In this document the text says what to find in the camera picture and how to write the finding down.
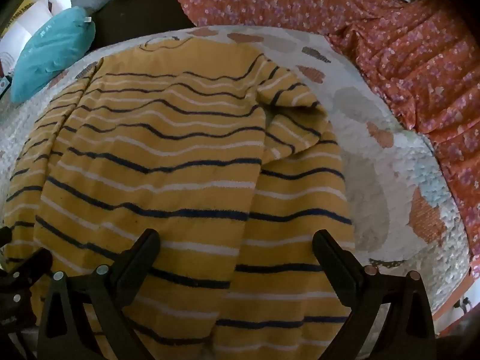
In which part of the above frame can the white plastic bag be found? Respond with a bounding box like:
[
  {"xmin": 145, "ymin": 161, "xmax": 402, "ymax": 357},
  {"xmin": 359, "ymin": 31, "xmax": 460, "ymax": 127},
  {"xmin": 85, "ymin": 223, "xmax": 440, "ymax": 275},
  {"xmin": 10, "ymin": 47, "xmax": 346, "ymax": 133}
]
[{"xmin": 0, "ymin": 0, "xmax": 57, "ymax": 79}]

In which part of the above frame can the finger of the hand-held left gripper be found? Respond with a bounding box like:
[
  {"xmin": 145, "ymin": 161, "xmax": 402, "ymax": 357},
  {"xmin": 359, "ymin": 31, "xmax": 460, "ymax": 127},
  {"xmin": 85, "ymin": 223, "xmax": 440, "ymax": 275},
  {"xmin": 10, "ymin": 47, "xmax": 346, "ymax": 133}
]
[{"xmin": 0, "ymin": 248, "xmax": 54, "ymax": 346}]

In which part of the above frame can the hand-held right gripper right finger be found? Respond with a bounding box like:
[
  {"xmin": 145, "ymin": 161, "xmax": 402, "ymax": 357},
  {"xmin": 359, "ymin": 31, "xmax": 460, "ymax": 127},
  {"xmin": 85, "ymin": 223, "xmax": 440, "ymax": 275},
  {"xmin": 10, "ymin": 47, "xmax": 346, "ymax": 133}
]
[{"xmin": 312, "ymin": 230, "xmax": 438, "ymax": 360}]

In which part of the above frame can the teal pillow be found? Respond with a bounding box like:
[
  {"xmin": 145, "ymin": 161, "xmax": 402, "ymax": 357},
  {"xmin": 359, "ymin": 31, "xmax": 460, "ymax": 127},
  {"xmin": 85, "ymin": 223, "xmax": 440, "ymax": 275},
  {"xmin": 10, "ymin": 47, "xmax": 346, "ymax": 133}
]
[{"xmin": 10, "ymin": 6, "xmax": 96, "ymax": 104}]

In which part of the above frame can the orange floral bedsheet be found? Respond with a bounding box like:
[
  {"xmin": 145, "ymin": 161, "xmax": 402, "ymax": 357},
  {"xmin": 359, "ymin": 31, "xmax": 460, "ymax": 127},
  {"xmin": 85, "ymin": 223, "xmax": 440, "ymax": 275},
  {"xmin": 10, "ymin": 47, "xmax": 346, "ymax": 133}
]
[{"xmin": 159, "ymin": 0, "xmax": 480, "ymax": 282}]

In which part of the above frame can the yellow striped shirt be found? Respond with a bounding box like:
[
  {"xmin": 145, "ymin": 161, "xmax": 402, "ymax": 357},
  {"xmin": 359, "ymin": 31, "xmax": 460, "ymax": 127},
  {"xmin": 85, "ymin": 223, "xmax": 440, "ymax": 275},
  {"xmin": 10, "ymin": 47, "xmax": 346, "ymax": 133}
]
[{"xmin": 3, "ymin": 39, "xmax": 355, "ymax": 360}]

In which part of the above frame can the white patterned quilted mat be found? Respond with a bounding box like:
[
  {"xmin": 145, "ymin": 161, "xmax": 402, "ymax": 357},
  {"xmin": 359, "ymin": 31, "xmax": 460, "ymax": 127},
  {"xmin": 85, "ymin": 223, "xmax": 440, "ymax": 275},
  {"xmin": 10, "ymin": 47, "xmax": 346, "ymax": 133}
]
[{"xmin": 0, "ymin": 25, "xmax": 471, "ymax": 360}]

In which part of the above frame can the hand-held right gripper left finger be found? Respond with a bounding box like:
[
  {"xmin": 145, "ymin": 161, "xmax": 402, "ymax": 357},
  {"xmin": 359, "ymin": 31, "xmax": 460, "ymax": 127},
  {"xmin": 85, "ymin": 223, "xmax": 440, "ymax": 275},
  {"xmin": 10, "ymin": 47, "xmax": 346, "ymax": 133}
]
[{"xmin": 36, "ymin": 229, "xmax": 162, "ymax": 360}]

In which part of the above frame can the dark cloth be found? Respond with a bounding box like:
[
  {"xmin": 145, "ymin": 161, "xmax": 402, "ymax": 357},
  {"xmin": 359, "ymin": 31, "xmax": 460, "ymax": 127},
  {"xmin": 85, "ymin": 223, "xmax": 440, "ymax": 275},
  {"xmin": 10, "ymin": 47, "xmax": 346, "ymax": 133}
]
[{"xmin": 88, "ymin": 0, "xmax": 197, "ymax": 51}]

